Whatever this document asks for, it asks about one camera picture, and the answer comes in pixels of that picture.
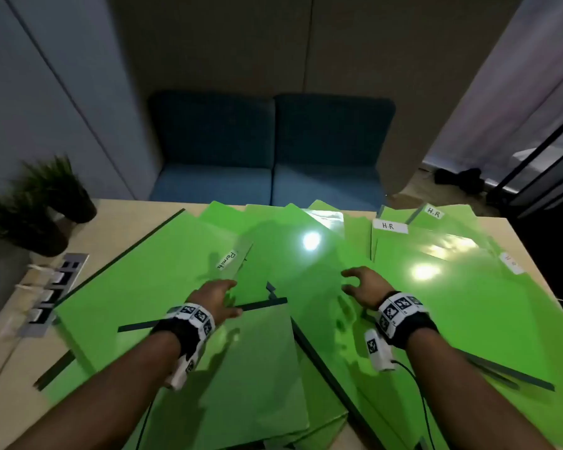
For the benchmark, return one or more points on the person's right hand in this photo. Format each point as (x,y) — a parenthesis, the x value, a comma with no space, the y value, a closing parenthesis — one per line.
(370,288)

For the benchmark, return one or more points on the person's left hand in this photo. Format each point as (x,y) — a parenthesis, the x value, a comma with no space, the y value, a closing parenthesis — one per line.
(213,297)

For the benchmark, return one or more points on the pile of green folders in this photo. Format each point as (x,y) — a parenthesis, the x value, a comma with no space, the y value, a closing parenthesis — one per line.
(450,314)

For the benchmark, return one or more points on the person's right forearm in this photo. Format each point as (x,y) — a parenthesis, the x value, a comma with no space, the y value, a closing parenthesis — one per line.
(460,398)

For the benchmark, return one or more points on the person's left forearm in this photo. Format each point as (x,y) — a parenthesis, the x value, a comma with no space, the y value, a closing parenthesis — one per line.
(108,398)

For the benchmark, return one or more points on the black marker wristband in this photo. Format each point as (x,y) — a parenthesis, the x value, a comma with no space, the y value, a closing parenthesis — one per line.
(403,318)
(187,328)

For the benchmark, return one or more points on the black object on floor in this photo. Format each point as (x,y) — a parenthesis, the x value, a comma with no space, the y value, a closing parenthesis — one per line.
(464,180)

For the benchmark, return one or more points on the grey power socket panel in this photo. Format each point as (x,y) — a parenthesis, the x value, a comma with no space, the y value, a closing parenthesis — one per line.
(72,267)

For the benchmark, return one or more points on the white power plug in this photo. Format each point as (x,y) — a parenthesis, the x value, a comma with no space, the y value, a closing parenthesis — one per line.
(35,315)
(47,295)
(58,277)

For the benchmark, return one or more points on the blue fabric sofa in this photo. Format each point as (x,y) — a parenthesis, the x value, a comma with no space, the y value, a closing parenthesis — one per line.
(216,135)

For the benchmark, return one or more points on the green potted plant black pot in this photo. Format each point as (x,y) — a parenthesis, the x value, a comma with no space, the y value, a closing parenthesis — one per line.
(28,229)
(70,201)

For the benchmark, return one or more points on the white curtain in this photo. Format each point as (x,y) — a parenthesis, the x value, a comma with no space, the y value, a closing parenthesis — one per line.
(521,65)

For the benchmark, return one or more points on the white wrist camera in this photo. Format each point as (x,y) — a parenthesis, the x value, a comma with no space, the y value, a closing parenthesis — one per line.
(180,372)
(377,351)

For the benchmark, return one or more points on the black metal door frame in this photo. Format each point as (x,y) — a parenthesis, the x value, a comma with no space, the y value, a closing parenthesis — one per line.
(544,144)

